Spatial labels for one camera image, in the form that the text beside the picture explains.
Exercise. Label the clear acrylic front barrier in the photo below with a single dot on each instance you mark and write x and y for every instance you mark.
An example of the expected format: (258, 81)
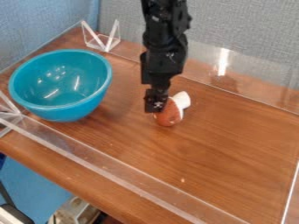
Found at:
(136, 181)

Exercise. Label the clear acrylic back barrier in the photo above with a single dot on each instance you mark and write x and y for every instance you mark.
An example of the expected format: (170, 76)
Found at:
(259, 79)

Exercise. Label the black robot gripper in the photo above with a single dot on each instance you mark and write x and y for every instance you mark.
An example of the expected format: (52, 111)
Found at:
(162, 62)

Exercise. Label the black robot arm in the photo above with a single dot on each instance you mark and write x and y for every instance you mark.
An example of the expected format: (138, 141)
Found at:
(167, 20)

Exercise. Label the white object under table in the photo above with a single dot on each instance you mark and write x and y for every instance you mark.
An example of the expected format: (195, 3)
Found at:
(76, 211)

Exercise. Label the blue plastic bowl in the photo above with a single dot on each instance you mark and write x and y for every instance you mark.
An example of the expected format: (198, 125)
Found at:
(60, 85)

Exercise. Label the clear acrylic barrier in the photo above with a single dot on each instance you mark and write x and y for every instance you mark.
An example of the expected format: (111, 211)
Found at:
(136, 181)
(259, 79)

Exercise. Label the plush brown white mushroom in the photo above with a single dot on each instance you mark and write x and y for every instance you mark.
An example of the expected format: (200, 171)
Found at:
(171, 115)

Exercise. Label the clear acrylic corner bracket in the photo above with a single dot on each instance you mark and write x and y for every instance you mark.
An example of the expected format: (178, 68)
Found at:
(100, 41)

